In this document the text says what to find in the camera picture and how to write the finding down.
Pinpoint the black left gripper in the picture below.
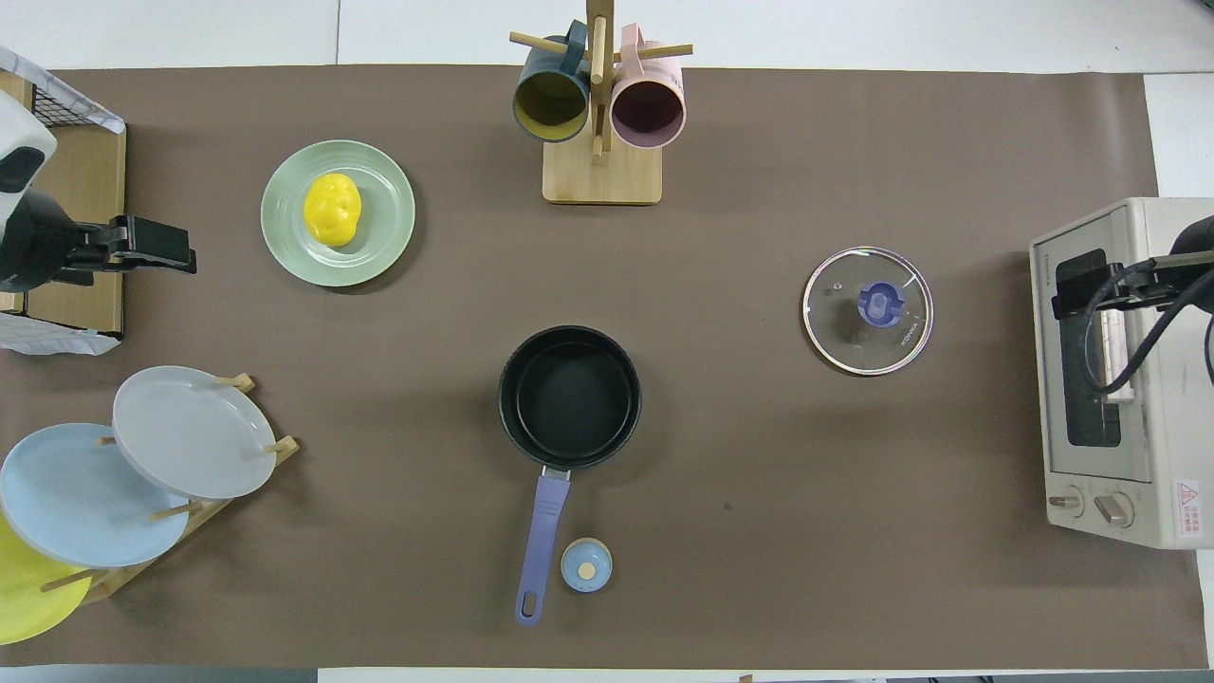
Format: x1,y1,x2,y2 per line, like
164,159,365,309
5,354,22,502
57,216,197,286

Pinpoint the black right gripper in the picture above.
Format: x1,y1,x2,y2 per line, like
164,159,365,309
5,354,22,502
1051,249,1214,320

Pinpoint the yellow potato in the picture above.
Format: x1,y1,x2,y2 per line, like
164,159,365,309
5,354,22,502
303,173,362,249

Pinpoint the glass lid blue knob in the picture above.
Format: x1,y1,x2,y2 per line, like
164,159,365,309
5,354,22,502
802,247,935,377

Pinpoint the grey plate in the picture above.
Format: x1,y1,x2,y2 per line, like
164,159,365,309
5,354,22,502
112,365,279,501

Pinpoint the green plate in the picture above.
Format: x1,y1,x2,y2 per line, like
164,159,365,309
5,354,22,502
261,139,416,288

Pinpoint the light blue plate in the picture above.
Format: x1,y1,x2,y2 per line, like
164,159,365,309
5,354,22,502
0,423,191,570

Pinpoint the wooden plate rack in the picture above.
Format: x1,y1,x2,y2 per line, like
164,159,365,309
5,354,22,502
38,373,301,606

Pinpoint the yellow plate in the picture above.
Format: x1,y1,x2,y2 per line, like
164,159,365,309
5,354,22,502
0,512,93,646

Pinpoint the white paper with blue tape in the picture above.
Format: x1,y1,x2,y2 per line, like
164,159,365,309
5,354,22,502
0,311,121,358

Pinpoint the beige toaster oven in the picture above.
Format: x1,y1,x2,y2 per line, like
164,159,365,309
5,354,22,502
1030,196,1214,550

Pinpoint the dark blue mug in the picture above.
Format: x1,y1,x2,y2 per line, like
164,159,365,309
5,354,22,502
512,21,593,144

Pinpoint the brown table mat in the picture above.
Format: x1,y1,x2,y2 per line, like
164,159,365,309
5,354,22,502
0,65,1210,670

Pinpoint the wooden mug tree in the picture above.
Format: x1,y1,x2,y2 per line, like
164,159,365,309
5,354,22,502
509,0,693,206

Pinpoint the pink mug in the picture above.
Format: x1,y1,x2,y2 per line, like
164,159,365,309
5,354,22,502
610,24,687,151

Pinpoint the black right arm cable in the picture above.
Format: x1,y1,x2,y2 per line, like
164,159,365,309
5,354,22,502
1084,258,1214,395

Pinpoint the black wire basket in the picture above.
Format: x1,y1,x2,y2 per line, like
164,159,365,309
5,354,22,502
28,76,127,134

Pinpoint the black pot purple handle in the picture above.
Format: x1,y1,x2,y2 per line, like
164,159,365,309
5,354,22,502
498,325,643,627

